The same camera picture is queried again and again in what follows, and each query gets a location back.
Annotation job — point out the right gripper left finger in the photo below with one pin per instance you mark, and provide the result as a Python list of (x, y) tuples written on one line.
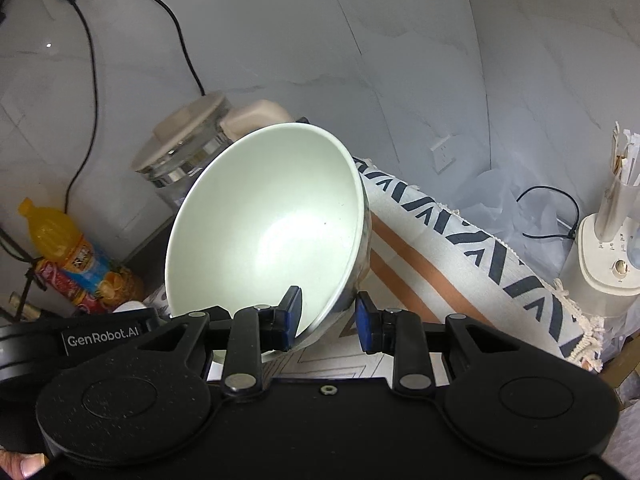
[(254, 331)]

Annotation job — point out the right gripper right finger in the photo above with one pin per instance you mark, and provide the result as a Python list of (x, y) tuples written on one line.
[(399, 334)]

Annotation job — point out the white ceramic bowl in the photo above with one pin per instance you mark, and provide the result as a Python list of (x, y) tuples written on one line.
[(285, 206)]

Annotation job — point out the person's hand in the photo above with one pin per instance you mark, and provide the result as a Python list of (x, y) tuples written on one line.
[(18, 466)]

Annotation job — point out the red snack can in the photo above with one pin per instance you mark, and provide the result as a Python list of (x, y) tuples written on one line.
[(62, 284)]

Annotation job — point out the striped patterned table cloth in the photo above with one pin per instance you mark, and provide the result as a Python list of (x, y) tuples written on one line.
[(426, 259)]

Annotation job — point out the orange juice bottle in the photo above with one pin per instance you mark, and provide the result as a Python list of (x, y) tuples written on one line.
[(66, 251)]

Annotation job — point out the glass kettle with beige lid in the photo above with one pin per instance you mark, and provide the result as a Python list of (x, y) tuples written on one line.
[(188, 140)]

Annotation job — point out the white appliance base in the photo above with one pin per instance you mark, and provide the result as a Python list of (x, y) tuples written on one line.
[(601, 275)]

